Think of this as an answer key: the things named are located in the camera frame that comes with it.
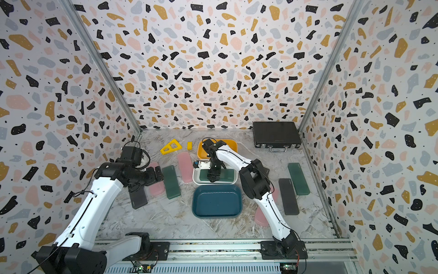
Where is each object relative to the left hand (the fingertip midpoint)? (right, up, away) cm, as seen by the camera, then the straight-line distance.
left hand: (156, 179), depth 77 cm
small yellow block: (+6, +15, +36) cm, 40 cm away
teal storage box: (+26, -14, +12) cm, 32 cm away
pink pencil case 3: (+48, -20, +7) cm, 52 cm away
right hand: (+23, -1, +22) cm, 32 cm away
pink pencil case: (+6, +2, +29) cm, 30 cm away
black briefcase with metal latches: (+67, +22, +44) cm, 83 cm away
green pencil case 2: (+1, -7, +17) cm, 18 cm away
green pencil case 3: (+72, -7, +17) cm, 74 cm away
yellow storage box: (+16, +9, +31) cm, 36 cm away
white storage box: (+14, -2, +17) cm, 22 cm away
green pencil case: (+31, -2, +20) cm, 37 cm away
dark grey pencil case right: (+63, -12, +12) cm, 66 cm away
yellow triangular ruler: (-5, +14, +35) cm, 38 cm away
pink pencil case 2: (-6, -8, +15) cm, 18 cm away
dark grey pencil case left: (-14, -12, +10) cm, 20 cm away
